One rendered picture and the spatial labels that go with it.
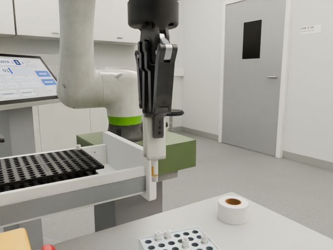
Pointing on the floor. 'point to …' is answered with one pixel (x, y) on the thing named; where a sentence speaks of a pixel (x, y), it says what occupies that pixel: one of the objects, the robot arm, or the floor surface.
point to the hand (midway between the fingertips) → (154, 136)
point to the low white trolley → (194, 209)
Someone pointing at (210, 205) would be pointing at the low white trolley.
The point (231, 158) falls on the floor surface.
